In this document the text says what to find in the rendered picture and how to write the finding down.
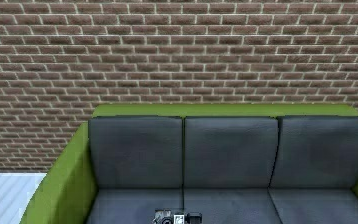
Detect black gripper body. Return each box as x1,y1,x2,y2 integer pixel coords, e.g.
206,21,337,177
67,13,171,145
152,209,175,224

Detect green sofa with grey cushions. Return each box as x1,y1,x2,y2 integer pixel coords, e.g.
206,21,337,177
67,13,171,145
19,103,358,224

